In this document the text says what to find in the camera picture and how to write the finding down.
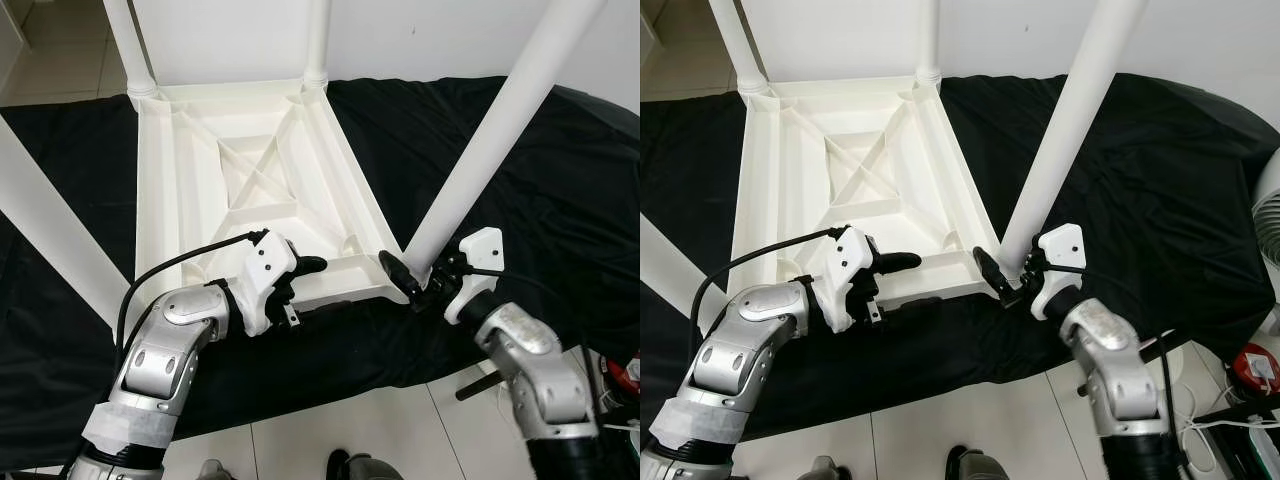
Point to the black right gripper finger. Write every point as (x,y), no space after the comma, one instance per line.
(992,272)
(398,275)

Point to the white plastic ribbed table top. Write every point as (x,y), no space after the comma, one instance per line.
(200,180)
(800,180)

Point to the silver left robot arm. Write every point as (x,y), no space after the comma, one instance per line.
(165,360)
(735,355)

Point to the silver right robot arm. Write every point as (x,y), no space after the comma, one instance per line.
(1115,370)
(540,370)

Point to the black table cloth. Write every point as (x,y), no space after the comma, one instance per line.
(560,180)
(1180,180)

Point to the grey robot left foot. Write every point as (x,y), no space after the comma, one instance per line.
(213,470)
(825,468)

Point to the dark robot right foot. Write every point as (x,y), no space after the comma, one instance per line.
(980,462)
(365,466)

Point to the red round device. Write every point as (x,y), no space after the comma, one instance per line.
(1258,368)
(625,377)

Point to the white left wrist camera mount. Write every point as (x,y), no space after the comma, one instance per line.
(848,260)
(265,265)

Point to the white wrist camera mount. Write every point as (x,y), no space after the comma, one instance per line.
(265,265)
(1065,245)
(848,260)
(482,250)

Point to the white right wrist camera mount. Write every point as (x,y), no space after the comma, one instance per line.
(1065,245)
(482,250)

